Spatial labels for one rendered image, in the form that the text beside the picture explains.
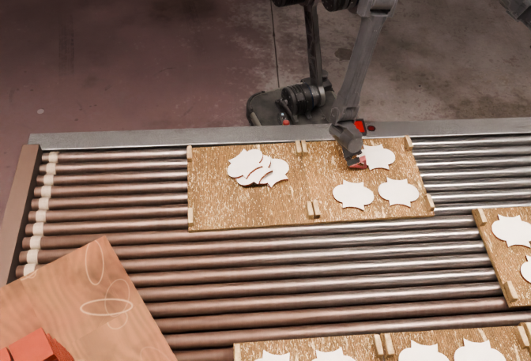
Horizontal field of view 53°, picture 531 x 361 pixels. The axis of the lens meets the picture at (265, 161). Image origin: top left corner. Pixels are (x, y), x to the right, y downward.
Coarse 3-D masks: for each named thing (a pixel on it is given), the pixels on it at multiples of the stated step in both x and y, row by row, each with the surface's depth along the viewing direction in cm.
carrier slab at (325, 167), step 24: (312, 144) 197; (336, 144) 198; (384, 144) 199; (312, 168) 190; (336, 168) 190; (408, 168) 192; (312, 192) 183; (336, 216) 177; (360, 216) 178; (384, 216) 178; (408, 216) 179; (432, 216) 181
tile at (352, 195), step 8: (344, 184) 185; (352, 184) 185; (360, 184) 185; (336, 192) 182; (344, 192) 183; (352, 192) 183; (360, 192) 183; (368, 192) 183; (336, 200) 181; (344, 200) 180; (352, 200) 181; (360, 200) 181; (368, 200) 181; (344, 208) 179; (352, 208) 180; (360, 208) 179
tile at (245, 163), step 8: (248, 152) 189; (256, 152) 188; (232, 160) 189; (240, 160) 187; (248, 160) 186; (256, 160) 185; (232, 168) 186; (240, 168) 185; (248, 168) 184; (256, 168) 183; (232, 176) 184; (240, 176) 183; (248, 176) 183
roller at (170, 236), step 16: (320, 224) 177; (336, 224) 177; (352, 224) 178; (368, 224) 178; (384, 224) 178; (400, 224) 179; (416, 224) 179; (432, 224) 180; (448, 224) 180; (464, 224) 181; (32, 240) 168; (48, 240) 169; (64, 240) 169; (80, 240) 170; (112, 240) 170; (128, 240) 171; (144, 240) 171; (160, 240) 172; (176, 240) 172; (192, 240) 173; (208, 240) 174
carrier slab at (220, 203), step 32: (192, 160) 190; (224, 160) 190; (288, 160) 192; (192, 192) 181; (224, 192) 182; (256, 192) 182; (288, 192) 183; (224, 224) 173; (256, 224) 174; (288, 224) 175
